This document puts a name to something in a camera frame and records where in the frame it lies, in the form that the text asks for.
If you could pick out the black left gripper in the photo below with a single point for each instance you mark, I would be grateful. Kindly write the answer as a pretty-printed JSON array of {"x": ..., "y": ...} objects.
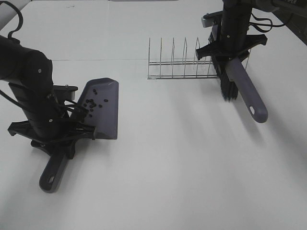
[{"x": 49, "y": 122}]

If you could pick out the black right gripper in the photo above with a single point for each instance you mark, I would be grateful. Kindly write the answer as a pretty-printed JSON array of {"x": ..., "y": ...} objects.
[{"x": 234, "y": 29}]

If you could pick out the pile of coffee beans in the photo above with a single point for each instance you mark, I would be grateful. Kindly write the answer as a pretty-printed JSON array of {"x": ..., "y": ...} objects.
[{"x": 95, "y": 101}]

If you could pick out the grey plastic dustpan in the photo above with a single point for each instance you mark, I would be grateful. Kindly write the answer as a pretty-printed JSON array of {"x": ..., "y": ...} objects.
[{"x": 106, "y": 126}]

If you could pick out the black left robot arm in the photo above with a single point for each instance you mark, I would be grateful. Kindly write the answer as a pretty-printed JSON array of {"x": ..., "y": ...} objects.
[{"x": 27, "y": 71}]

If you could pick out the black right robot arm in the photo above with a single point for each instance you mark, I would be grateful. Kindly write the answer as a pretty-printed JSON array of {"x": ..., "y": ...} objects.
[{"x": 298, "y": 7}]

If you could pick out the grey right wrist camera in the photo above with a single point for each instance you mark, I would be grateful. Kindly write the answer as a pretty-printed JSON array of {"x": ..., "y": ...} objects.
[{"x": 211, "y": 19}]

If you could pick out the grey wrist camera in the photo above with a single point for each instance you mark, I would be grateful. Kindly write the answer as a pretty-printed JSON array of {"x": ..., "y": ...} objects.
[
  {"x": 65, "y": 92},
  {"x": 211, "y": 19}
]

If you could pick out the metal wire rack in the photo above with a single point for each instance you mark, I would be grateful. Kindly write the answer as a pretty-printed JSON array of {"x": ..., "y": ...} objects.
[{"x": 168, "y": 61}]

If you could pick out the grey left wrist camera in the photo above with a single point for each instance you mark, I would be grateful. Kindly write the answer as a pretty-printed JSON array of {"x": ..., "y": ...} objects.
[{"x": 65, "y": 92}]

